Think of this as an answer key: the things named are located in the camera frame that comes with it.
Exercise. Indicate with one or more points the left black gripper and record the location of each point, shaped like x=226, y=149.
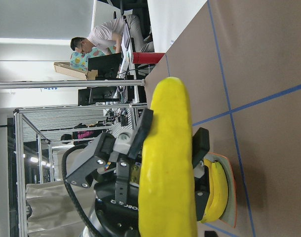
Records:
x=115, y=219

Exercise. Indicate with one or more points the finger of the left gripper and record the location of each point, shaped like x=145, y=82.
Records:
x=200, y=145

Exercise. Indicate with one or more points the yellow banana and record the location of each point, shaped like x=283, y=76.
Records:
x=208, y=164
x=218, y=197
x=166, y=193

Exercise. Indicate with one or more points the yellow banana front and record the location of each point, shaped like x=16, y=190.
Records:
x=208, y=164

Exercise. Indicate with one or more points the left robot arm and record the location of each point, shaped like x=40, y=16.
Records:
x=122, y=180

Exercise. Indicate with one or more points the grey square plate orange rim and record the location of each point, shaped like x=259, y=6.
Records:
x=229, y=216

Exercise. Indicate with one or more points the black monitor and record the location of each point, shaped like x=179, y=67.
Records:
x=107, y=66

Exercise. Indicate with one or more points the red bottle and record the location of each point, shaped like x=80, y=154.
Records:
x=146, y=57

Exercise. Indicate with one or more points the seated person in background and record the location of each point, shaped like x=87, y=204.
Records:
x=110, y=34

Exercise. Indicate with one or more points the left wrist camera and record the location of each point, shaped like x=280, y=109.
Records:
x=95, y=155

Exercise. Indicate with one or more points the aluminium frame post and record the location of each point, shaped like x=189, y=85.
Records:
x=69, y=83

